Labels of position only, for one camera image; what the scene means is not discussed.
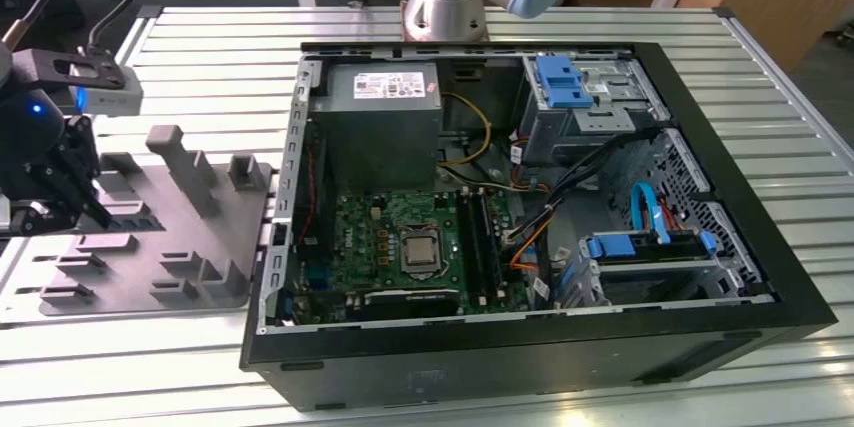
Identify black PC case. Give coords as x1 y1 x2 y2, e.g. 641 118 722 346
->
239 40 840 413

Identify black RAM slot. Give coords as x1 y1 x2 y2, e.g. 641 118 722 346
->
455 187 493 302
462 187 499 302
473 187 509 300

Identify black graphics card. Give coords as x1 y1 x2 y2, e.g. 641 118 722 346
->
359 286 463 322

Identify grey metal disk bay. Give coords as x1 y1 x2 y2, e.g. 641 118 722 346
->
577 229 769 308

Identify silver CPU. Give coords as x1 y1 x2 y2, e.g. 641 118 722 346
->
403 236 439 267

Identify yellow black power cable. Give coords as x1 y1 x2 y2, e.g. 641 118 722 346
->
438 91 495 168

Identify blue video port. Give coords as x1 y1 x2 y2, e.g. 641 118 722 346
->
303 261 334 294

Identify blue plastic rails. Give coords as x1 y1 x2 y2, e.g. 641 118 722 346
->
557 256 589 308

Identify green motherboard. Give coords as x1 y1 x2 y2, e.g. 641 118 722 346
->
331 187 535 322

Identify metal socket cover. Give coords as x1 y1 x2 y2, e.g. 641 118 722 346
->
398 226 443 273

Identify grey power supply unit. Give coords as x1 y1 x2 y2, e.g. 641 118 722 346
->
310 62 443 188

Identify grey parts rack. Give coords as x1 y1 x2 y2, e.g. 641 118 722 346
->
36 124 276 319

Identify black case fan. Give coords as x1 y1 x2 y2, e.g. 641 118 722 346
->
300 134 339 261

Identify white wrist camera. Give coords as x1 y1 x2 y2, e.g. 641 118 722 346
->
12 49 146 117

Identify red drive power wires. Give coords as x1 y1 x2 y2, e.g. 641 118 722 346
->
506 132 539 191

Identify blue disk carrier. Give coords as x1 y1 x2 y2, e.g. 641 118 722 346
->
585 230 719 261

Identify orange yellow red wires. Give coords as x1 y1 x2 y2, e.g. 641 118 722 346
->
507 206 559 281

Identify black white wire bundle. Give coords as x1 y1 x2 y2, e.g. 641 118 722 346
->
437 165 553 194

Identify blue flat data cable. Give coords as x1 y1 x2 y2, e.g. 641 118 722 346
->
629 180 671 245

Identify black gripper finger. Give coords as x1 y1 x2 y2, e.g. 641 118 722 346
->
56 115 114 232
10 198 92 239

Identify blue plastic drive latch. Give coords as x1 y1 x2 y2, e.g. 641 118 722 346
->
537 56 597 110

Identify grey metal drive cage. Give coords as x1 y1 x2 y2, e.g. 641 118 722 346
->
519 54 671 168

